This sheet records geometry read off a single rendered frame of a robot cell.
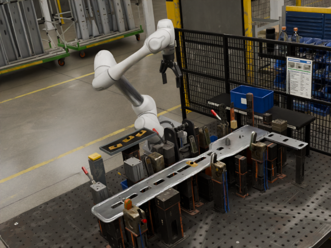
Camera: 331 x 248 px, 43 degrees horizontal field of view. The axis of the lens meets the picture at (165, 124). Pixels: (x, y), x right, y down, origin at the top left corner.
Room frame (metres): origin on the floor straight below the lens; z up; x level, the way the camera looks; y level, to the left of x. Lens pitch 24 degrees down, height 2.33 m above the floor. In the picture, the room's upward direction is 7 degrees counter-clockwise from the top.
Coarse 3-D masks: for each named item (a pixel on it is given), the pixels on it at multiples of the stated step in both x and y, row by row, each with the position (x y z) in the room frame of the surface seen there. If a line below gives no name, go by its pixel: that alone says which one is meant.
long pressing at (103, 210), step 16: (240, 128) 2.73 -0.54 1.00; (256, 128) 2.71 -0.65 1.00; (224, 144) 2.52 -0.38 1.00; (240, 144) 2.50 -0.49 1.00; (192, 160) 2.36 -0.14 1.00; (208, 160) 2.33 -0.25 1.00; (160, 176) 2.21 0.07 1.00; (176, 176) 2.19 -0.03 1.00; (128, 192) 2.07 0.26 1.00; (144, 192) 2.05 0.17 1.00; (160, 192) 2.04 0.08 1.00; (96, 208) 1.95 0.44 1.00
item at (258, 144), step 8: (256, 144) 2.39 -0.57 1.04; (264, 144) 2.38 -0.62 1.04; (256, 152) 2.39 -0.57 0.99; (264, 152) 2.36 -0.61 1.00; (256, 160) 2.38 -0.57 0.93; (264, 160) 2.36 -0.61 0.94; (256, 168) 2.39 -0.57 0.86; (264, 168) 2.36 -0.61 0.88; (256, 176) 2.38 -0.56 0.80; (264, 176) 2.36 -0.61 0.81; (256, 184) 2.39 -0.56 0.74; (264, 184) 2.36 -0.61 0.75
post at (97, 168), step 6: (90, 162) 2.26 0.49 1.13; (96, 162) 2.25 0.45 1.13; (102, 162) 2.27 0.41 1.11; (90, 168) 2.28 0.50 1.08; (96, 168) 2.24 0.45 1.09; (102, 168) 2.27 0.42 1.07; (96, 174) 2.24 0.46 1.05; (102, 174) 2.26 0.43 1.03; (96, 180) 2.25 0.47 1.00; (102, 180) 2.26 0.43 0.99
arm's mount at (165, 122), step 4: (160, 116) 3.22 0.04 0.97; (160, 120) 3.18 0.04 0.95; (164, 120) 3.15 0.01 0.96; (168, 120) 3.12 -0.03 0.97; (172, 120) 3.09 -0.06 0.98; (164, 124) 3.12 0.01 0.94; (168, 124) 3.08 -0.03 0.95; (172, 124) 3.05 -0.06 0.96; (176, 124) 3.03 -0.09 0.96; (180, 124) 3.00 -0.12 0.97; (144, 144) 3.11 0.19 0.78; (148, 144) 3.08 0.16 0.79; (144, 148) 3.08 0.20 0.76; (148, 148) 3.05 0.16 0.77; (144, 152) 3.10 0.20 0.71; (148, 152) 3.03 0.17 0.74; (152, 152) 2.99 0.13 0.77
